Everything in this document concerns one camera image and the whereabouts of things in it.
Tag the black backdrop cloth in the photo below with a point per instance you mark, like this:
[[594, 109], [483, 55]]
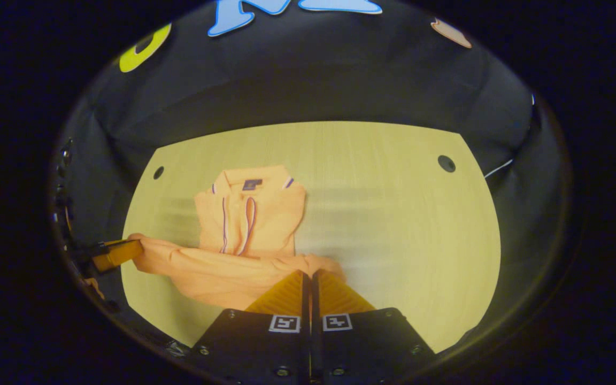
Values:
[[308, 80]]

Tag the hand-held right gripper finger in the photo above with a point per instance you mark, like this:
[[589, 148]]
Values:
[[306, 342], [316, 342]]

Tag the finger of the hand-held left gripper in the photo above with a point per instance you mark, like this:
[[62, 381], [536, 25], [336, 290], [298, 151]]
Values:
[[118, 255]]

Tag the orange T-shirt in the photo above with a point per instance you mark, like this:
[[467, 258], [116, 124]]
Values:
[[249, 224]]

